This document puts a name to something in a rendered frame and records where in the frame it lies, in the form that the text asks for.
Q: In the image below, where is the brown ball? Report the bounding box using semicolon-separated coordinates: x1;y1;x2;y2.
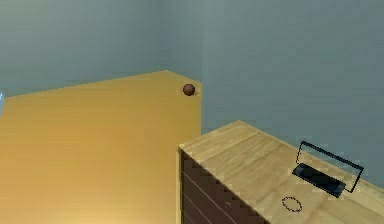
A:
182;83;197;97

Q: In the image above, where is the wooden chest of drawers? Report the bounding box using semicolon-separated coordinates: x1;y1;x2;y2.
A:
175;119;384;224

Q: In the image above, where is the thin dark ring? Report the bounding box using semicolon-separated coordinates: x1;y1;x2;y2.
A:
281;196;304;214

